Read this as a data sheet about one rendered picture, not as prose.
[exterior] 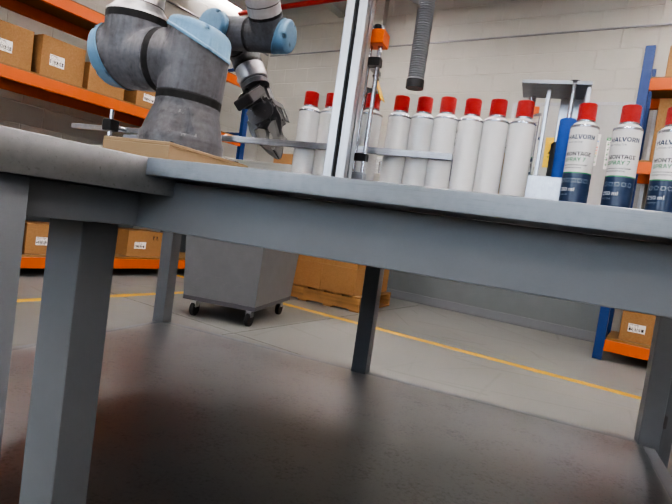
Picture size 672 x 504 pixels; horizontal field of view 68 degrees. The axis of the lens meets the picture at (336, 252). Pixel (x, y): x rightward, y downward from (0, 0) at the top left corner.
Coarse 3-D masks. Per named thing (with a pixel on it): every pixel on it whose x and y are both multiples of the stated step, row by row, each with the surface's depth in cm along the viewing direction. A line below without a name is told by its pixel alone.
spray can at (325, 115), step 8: (328, 96) 117; (328, 104) 117; (320, 112) 117; (328, 112) 116; (320, 120) 117; (328, 120) 116; (320, 128) 117; (328, 128) 116; (320, 136) 116; (320, 152) 116; (320, 160) 116; (320, 168) 116
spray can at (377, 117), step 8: (368, 96) 112; (376, 96) 112; (368, 104) 112; (376, 104) 112; (376, 112) 111; (376, 120) 111; (376, 128) 112; (360, 136) 112; (376, 136) 112; (360, 144) 112; (376, 144) 112; (368, 160) 112; (368, 168) 112; (368, 176) 112
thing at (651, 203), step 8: (664, 128) 92; (664, 136) 92; (656, 144) 93; (664, 144) 92; (656, 152) 93; (664, 152) 91; (656, 160) 93; (664, 160) 91; (656, 168) 92; (664, 168) 91; (656, 176) 92; (664, 176) 91; (656, 184) 92; (664, 184) 91; (648, 192) 94; (656, 192) 92; (664, 192) 91; (648, 200) 93; (656, 200) 92; (664, 200) 91; (648, 208) 93; (656, 208) 92; (664, 208) 91
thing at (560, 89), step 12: (528, 84) 107; (540, 84) 106; (552, 84) 105; (564, 84) 104; (588, 84) 102; (528, 96) 115; (540, 96) 114; (552, 96) 113; (564, 96) 112; (576, 96) 110
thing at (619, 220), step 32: (160, 160) 55; (288, 192) 50; (320, 192) 48; (352, 192) 47; (384, 192) 46; (416, 192) 45; (448, 192) 44; (480, 192) 43; (544, 224) 42; (576, 224) 40; (608, 224) 39; (640, 224) 38
